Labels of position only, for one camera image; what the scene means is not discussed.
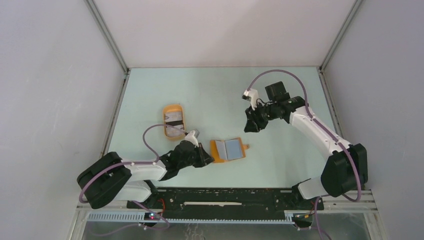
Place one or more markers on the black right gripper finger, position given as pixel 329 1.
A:
pixel 251 116
pixel 255 126

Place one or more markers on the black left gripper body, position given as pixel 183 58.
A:
pixel 196 156

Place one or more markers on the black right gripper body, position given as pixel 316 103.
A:
pixel 265 113

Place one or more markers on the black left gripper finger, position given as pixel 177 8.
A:
pixel 202 154
pixel 203 162

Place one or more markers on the orange leather card holder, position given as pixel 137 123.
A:
pixel 223 151

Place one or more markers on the beige oval plastic tray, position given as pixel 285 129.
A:
pixel 173 107

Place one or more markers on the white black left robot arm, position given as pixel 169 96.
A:
pixel 112 178

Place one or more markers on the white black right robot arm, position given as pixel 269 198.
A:
pixel 346 166

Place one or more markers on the silver VIP card lower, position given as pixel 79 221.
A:
pixel 174 131

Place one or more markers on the silver vip card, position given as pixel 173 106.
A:
pixel 174 131
pixel 171 116

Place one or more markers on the silver VIP card upper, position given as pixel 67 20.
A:
pixel 171 116

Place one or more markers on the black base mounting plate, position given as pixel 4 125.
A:
pixel 233 204

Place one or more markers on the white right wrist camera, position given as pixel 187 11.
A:
pixel 252 96

